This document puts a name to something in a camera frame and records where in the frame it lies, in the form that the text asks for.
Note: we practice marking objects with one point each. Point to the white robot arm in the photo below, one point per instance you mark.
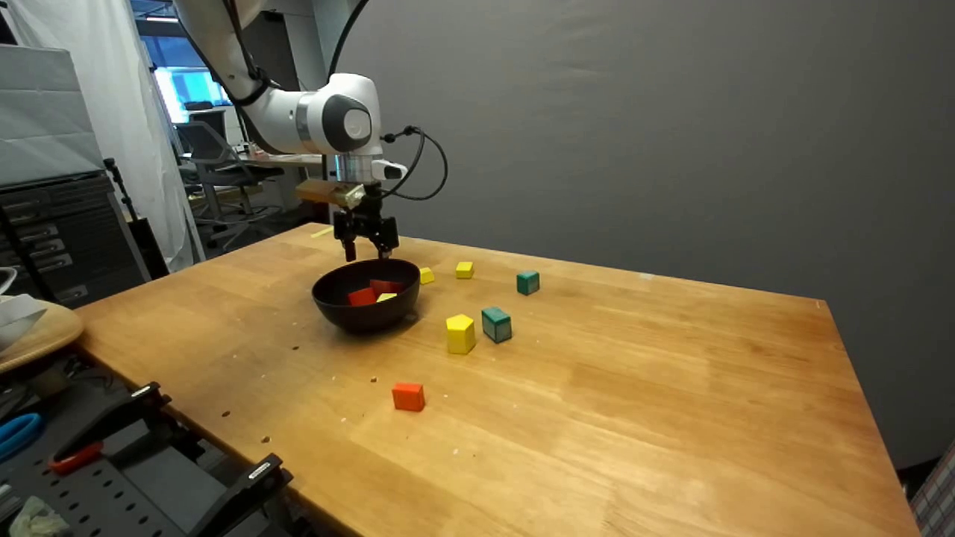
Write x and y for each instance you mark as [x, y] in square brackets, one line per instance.
[340, 121]

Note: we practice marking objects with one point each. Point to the red cube block front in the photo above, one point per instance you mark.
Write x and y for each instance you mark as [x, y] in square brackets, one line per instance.
[405, 398]

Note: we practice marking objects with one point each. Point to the round wooden side table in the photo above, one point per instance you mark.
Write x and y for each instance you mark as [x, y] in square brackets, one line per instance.
[55, 330]

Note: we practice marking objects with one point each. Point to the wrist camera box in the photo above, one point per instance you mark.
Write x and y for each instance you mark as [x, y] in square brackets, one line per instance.
[331, 191]

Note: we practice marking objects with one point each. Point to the teal cube block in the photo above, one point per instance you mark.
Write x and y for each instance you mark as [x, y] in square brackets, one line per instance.
[525, 282]
[495, 322]

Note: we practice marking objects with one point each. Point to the yellow-green cube block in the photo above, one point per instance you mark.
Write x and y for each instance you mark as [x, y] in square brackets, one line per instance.
[386, 295]

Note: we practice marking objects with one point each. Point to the red triangular prism block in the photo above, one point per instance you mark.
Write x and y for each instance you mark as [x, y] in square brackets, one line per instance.
[361, 295]

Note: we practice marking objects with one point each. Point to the black clamp bar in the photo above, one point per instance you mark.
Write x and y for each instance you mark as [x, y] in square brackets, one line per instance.
[249, 494]

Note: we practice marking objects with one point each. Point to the grey backdrop screen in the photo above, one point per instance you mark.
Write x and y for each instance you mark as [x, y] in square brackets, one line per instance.
[778, 143]

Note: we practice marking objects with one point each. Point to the small yellow block behind bowl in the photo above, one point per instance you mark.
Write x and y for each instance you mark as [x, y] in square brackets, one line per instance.
[428, 276]

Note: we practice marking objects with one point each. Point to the black equipment rack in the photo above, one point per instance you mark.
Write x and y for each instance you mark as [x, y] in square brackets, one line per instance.
[67, 239]

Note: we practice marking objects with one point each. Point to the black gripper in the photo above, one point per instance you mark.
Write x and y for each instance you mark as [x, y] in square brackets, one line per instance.
[367, 221]

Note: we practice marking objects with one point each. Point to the orange handled clamp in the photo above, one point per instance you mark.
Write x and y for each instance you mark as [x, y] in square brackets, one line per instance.
[74, 460]

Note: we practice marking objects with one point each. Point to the black pegboard cart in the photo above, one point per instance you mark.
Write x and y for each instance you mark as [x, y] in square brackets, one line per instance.
[152, 477]

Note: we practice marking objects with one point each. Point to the yellow pentagon block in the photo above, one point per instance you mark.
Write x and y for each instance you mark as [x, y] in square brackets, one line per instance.
[459, 334]

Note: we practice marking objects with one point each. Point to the small yellow cube far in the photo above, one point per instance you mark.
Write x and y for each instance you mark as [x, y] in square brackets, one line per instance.
[462, 269]

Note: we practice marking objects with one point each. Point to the black bowl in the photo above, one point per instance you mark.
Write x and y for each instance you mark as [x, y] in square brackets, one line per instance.
[331, 291]

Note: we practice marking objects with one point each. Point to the blue scissors handle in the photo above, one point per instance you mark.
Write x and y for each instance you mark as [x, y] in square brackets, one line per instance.
[14, 433]

